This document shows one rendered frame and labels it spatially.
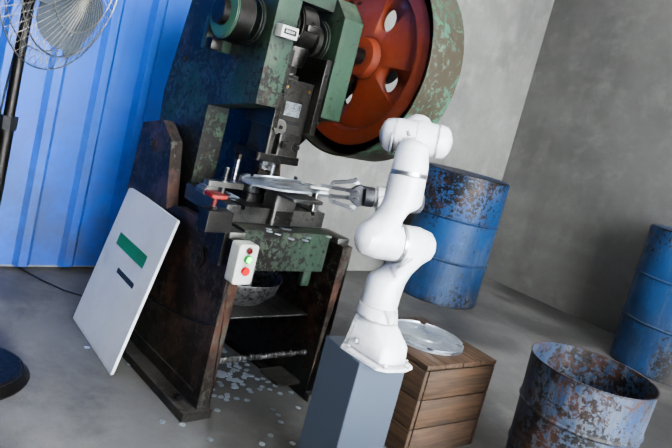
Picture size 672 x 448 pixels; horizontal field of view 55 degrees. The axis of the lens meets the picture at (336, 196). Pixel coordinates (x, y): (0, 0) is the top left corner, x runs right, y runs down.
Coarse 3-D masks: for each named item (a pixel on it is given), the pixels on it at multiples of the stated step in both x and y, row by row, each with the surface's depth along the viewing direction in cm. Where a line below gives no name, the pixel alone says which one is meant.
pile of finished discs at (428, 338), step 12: (408, 324) 254; (420, 324) 259; (408, 336) 240; (420, 336) 241; (432, 336) 245; (444, 336) 250; (420, 348) 231; (432, 348) 233; (444, 348) 236; (456, 348) 240
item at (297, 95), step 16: (288, 80) 230; (288, 96) 232; (304, 96) 236; (288, 112) 234; (304, 112) 238; (256, 128) 237; (272, 128) 231; (288, 128) 236; (256, 144) 236; (272, 144) 233; (288, 144) 234
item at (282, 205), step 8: (272, 192) 228; (280, 192) 225; (264, 200) 234; (272, 200) 230; (280, 200) 230; (288, 200) 233; (296, 200) 219; (304, 200) 221; (312, 200) 226; (272, 208) 230; (280, 208) 231; (288, 208) 234; (272, 216) 230; (280, 216) 232; (288, 216) 235; (272, 224) 231; (280, 224) 233; (288, 224) 236
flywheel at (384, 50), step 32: (352, 0) 271; (384, 0) 257; (416, 0) 239; (384, 32) 255; (416, 32) 243; (384, 64) 253; (416, 64) 237; (352, 96) 265; (384, 96) 252; (320, 128) 273; (352, 128) 262
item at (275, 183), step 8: (248, 176) 241; (256, 176) 244; (264, 176) 247; (272, 176) 248; (256, 184) 227; (264, 184) 229; (272, 184) 230; (280, 184) 231; (288, 184) 234; (296, 184) 241; (304, 184) 244; (312, 184) 244; (288, 192) 222; (296, 192) 223; (304, 192) 224; (312, 192) 229
